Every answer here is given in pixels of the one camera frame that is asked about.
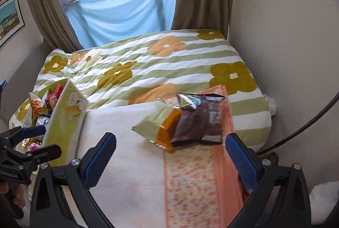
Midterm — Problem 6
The white plastic bag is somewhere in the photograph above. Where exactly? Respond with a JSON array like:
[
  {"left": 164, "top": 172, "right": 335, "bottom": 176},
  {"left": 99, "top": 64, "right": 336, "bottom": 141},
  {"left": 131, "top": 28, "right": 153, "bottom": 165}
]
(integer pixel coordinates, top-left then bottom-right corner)
[{"left": 263, "top": 93, "right": 277, "bottom": 116}]

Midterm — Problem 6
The white cloth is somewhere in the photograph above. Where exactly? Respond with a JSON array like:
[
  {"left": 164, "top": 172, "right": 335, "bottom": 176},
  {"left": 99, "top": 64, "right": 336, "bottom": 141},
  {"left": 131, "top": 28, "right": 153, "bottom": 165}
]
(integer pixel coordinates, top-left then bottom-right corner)
[{"left": 308, "top": 183, "right": 339, "bottom": 226}]

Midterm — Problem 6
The orange floral sheet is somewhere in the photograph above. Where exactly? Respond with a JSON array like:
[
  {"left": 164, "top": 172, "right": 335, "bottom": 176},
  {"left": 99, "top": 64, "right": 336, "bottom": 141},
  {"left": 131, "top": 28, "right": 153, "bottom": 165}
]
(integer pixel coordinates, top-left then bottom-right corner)
[{"left": 163, "top": 85, "right": 249, "bottom": 228}]

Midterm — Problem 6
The light blue window cloth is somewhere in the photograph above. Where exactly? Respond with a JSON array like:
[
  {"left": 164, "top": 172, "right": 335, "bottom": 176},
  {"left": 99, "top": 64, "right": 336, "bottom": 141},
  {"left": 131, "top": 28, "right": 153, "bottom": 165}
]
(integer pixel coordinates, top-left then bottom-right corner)
[{"left": 64, "top": 0, "right": 176, "bottom": 48}]

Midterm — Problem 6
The white blanket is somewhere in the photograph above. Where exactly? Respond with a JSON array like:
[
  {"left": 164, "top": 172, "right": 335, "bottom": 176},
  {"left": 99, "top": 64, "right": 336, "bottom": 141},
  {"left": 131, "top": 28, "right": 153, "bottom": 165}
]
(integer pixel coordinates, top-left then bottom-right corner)
[{"left": 64, "top": 101, "right": 170, "bottom": 228}]

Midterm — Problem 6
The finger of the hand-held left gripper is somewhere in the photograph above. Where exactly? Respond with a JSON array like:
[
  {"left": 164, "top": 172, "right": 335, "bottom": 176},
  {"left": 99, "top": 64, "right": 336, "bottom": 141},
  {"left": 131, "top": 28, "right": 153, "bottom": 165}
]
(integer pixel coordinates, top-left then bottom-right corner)
[
  {"left": 0, "top": 125, "right": 47, "bottom": 148},
  {"left": 7, "top": 145, "right": 62, "bottom": 165}
]

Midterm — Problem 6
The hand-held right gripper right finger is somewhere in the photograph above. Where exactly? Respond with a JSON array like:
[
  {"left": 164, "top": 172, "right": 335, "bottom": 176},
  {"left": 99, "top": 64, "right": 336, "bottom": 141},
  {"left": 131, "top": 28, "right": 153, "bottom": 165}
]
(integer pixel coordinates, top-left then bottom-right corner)
[{"left": 225, "top": 133, "right": 311, "bottom": 228}]

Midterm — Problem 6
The brown paper bag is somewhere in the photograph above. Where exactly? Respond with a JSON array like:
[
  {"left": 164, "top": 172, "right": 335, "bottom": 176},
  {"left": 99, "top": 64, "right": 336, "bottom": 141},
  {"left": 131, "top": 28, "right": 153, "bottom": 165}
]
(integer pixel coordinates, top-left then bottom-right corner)
[{"left": 258, "top": 152, "right": 280, "bottom": 165}]

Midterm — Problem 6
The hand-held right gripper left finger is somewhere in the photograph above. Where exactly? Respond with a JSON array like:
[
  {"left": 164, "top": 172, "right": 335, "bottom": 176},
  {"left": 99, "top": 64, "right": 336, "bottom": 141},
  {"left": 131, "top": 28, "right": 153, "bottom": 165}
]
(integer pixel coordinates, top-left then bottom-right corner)
[{"left": 29, "top": 132, "right": 117, "bottom": 228}]

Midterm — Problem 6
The green cardboard box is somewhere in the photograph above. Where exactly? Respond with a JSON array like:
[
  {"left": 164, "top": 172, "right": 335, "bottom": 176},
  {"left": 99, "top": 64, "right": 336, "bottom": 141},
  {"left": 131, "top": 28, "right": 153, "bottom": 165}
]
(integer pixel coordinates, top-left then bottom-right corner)
[{"left": 40, "top": 78, "right": 88, "bottom": 167}]

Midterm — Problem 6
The silver snack packet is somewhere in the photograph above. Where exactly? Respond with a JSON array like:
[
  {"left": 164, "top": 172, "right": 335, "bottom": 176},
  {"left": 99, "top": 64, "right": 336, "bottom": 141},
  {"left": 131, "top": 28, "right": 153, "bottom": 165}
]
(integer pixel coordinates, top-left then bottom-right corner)
[{"left": 34, "top": 116, "right": 50, "bottom": 127}]

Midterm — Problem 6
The dark brown snack packet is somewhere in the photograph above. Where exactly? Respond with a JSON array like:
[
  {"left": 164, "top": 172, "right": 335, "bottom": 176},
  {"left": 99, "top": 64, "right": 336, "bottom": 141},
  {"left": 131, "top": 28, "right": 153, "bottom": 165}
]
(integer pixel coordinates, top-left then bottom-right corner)
[{"left": 171, "top": 93, "right": 210, "bottom": 148}]

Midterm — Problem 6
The framed wall picture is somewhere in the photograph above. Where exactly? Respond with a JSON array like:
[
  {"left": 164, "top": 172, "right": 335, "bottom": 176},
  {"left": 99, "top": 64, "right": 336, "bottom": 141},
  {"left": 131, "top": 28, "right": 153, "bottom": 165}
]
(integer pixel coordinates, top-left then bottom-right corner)
[{"left": 0, "top": 0, "right": 25, "bottom": 47}]

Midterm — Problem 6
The brown snack packet white label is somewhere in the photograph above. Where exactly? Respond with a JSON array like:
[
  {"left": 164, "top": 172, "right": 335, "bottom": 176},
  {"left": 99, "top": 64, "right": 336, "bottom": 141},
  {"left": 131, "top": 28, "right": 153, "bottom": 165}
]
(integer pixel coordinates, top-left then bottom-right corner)
[{"left": 201, "top": 94, "right": 225, "bottom": 144}]

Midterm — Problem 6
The black cable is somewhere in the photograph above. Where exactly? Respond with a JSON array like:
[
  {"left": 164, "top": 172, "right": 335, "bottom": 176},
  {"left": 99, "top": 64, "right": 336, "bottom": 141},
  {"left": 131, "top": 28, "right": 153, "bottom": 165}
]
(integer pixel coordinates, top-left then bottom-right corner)
[{"left": 261, "top": 93, "right": 339, "bottom": 154}]

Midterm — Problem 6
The person's left hand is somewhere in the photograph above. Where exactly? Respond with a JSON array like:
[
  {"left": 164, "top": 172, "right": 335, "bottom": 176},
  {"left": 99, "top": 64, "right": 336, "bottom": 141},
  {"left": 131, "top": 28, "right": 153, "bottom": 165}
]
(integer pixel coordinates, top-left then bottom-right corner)
[{"left": 0, "top": 182, "right": 27, "bottom": 209}]

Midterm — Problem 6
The green striped floral blanket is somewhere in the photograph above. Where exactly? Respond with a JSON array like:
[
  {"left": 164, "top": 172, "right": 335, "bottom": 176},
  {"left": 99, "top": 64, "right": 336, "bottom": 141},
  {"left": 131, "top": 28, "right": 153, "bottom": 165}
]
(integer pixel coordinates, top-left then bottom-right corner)
[{"left": 9, "top": 29, "right": 273, "bottom": 154}]

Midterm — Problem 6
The red snack packet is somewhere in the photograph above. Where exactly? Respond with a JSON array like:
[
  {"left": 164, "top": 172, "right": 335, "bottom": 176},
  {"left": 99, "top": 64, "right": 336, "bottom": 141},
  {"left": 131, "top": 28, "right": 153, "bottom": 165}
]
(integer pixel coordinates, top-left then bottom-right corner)
[{"left": 46, "top": 84, "right": 64, "bottom": 105}]

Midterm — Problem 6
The green and orange snack packet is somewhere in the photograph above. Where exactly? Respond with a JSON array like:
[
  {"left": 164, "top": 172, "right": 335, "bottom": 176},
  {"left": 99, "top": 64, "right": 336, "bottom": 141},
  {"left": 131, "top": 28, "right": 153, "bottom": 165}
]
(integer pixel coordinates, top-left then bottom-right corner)
[{"left": 132, "top": 98, "right": 183, "bottom": 153}]

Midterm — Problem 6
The orange noodle snack packet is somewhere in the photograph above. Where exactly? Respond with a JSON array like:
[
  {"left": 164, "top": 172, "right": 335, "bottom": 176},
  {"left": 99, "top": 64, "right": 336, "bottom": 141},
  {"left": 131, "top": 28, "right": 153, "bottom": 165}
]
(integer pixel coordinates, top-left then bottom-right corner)
[{"left": 29, "top": 92, "right": 53, "bottom": 119}]

